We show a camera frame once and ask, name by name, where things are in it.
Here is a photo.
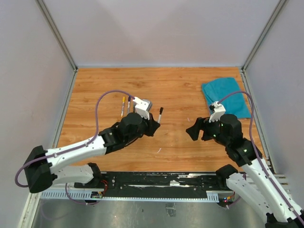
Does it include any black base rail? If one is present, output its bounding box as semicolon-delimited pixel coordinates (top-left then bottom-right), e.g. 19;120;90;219
74;171;229;199

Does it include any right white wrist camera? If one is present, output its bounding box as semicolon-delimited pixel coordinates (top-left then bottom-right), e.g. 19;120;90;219
209;101;226;123

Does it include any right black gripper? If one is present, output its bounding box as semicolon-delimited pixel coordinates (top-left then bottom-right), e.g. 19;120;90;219
186;114;229;146

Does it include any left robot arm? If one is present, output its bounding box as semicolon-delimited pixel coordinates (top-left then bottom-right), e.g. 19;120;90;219
24;113;160;193

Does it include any white marker blue end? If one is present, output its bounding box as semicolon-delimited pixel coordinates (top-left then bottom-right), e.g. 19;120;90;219
127;96;131;115

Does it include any white marker black tip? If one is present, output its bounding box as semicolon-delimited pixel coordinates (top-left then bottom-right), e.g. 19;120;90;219
157;114;162;124

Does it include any teal cloth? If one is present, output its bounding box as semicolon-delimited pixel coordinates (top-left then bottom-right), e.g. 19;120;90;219
201;77;252;119

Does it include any yellow capped white marker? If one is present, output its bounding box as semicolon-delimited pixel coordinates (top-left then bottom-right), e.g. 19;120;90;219
121;96;125;117

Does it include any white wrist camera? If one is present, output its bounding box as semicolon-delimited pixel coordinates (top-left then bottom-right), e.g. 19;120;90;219
209;101;226;123
133;96;152;120

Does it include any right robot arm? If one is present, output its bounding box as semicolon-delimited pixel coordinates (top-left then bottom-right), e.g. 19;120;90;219
186;114;304;228

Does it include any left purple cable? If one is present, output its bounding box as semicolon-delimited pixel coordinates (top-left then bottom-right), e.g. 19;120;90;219
15;89;136;188

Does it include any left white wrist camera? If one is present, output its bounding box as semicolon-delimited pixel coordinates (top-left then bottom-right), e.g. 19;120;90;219
133;96;152;120

